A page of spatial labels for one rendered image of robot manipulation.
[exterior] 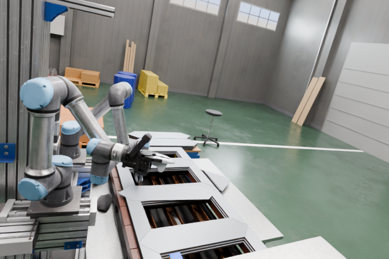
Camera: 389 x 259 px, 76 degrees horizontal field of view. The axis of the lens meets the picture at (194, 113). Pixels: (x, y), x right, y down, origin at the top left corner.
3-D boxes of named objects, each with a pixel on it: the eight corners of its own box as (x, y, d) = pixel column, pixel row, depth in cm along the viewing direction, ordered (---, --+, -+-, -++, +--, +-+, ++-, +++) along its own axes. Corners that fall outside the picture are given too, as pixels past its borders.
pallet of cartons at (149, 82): (160, 91, 994) (162, 73, 976) (167, 99, 880) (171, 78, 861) (137, 88, 961) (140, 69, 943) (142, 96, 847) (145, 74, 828)
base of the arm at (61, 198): (36, 207, 119) (37, 189, 117) (43, 189, 133) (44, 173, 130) (72, 206, 125) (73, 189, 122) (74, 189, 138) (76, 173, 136)
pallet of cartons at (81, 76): (99, 82, 910) (101, 71, 900) (99, 87, 839) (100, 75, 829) (63, 78, 867) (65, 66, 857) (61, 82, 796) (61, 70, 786)
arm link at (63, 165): (76, 178, 132) (78, 155, 128) (60, 191, 119) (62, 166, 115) (54, 173, 132) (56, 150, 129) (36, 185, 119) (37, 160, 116)
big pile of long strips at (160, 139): (187, 137, 325) (188, 132, 323) (201, 150, 291) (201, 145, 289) (125, 135, 289) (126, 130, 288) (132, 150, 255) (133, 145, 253)
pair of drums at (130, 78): (132, 99, 782) (135, 72, 761) (138, 110, 678) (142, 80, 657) (109, 96, 755) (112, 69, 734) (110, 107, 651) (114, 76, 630)
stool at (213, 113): (213, 137, 587) (220, 108, 569) (223, 147, 537) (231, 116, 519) (190, 135, 565) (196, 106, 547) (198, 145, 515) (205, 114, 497)
